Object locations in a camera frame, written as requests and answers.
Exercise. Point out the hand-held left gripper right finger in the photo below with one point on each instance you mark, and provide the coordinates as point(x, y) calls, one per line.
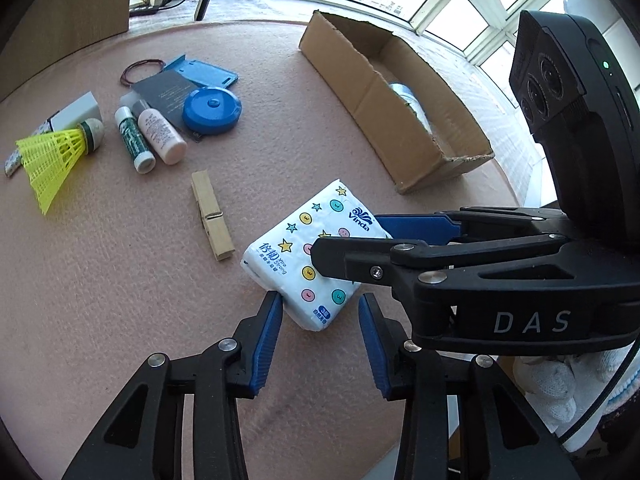
point(372, 342)

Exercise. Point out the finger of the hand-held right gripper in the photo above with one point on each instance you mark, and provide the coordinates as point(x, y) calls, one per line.
point(350, 257)
point(415, 224)

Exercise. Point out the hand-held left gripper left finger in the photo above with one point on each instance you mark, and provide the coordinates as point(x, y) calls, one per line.
point(267, 342)

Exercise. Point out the star-printed tissue pack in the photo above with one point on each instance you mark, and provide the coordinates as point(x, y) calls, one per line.
point(295, 240)

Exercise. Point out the wooden clothespin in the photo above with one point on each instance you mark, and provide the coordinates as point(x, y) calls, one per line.
point(212, 220)

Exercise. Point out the cardboard box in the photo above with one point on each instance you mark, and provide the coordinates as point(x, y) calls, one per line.
point(360, 90)

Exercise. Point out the blue round tape measure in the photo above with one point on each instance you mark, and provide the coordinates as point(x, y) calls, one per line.
point(210, 110)

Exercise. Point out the small white bottle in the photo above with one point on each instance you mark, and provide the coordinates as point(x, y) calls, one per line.
point(162, 137)

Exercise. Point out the green lip balm tube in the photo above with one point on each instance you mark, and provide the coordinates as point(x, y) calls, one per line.
point(132, 142)

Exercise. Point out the yellow plastic shuttlecock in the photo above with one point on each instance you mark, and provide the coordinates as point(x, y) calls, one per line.
point(50, 160)

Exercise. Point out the white eraser block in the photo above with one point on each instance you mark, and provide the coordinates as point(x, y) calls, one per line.
point(75, 112)

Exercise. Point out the person's right hand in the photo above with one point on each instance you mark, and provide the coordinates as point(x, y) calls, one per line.
point(550, 385)

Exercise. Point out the silver tape roll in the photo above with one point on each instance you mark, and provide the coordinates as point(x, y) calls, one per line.
point(405, 95)

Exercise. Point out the blue card holder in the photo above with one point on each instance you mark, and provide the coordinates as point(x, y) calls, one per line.
point(210, 72)

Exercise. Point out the dark grey card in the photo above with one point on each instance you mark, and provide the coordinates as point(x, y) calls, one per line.
point(165, 92)

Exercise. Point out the brown rubber band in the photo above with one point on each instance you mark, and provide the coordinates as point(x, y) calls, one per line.
point(145, 62)

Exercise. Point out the small patterned packet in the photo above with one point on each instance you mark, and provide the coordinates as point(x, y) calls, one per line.
point(11, 165)

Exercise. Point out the black power strip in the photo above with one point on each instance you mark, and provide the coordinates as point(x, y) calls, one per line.
point(144, 9)

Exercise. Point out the wooden cabinet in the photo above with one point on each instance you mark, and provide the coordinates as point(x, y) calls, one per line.
point(65, 5)

